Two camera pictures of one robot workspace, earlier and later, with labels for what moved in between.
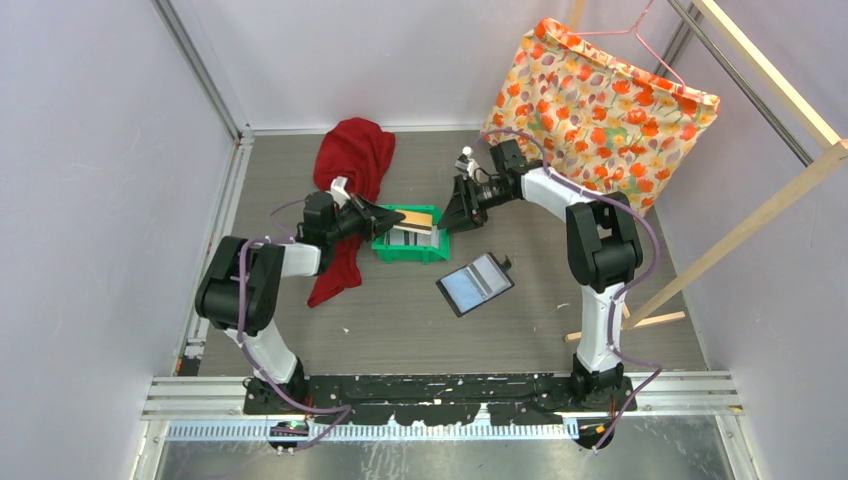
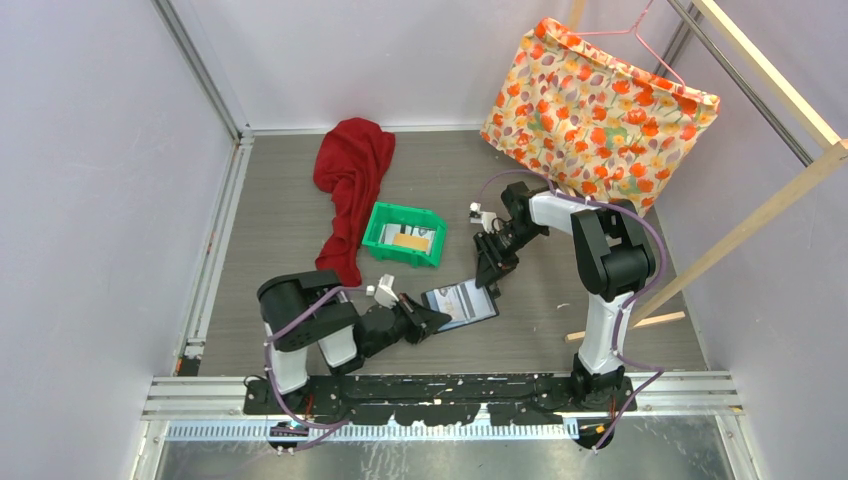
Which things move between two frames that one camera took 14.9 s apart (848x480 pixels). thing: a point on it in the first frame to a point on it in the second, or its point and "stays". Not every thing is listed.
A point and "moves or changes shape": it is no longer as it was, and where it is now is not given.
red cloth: x=359 y=152 stays
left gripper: x=381 y=219 to x=421 y=320
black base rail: x=439 y=399 stays
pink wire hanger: x=649 y=49 stays
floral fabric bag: x=585 y=115 stays
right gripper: x=463 y=206 to x=490 y=265
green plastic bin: x=414 y=254 moves or changes shape
